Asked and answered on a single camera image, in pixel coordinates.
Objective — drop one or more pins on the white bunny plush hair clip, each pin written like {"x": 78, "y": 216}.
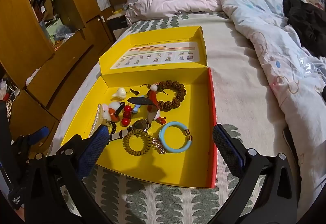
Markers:
{"x": 114, "y": 106}

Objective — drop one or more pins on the small black hair clip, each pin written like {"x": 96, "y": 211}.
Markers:
{"x": 134, "y": 91}

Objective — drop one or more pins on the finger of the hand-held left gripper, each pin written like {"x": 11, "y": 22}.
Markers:
{"x": 38, "y": 135}

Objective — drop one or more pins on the gold rhinestone brooch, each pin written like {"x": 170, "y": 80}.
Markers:
{"x": 159, "y": 148}

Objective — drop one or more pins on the pearl hair claw clip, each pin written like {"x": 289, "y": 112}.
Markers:
{"x": 96, "y": 118}

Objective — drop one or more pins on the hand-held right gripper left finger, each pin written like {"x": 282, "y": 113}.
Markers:
{"x": 93, "y": 147}

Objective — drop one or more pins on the dark nightstand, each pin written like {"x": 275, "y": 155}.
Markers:
{"x": 117, "y": 21}

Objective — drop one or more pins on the light blue bangle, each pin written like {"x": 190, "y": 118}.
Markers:
{"x": 163, "y": 143}

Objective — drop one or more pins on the leaf-patterned bedsheet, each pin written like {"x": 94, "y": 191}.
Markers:
{"x": 244, "y": 86}

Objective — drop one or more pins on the yellow cardboard box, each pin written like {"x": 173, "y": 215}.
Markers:
{"x": 178, "y": 155}

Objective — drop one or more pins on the red white plush hair clip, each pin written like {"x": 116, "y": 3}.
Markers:
{"x": 153, "y": 98}

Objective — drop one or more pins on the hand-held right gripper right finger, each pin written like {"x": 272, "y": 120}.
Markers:
{"x": 226, "y": 146}

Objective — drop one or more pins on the light blue printed quilt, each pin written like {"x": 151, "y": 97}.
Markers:
{"x": 254, "y": 10}

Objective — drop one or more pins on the black garment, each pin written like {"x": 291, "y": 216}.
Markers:
{"x": 305, "y": 23}

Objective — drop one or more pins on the white paper sheet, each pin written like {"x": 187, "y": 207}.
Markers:
{"x": 103, "y": 1}

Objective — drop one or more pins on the white shell-shaped ornament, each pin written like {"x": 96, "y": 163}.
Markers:
{"x": 119, "y": 93}

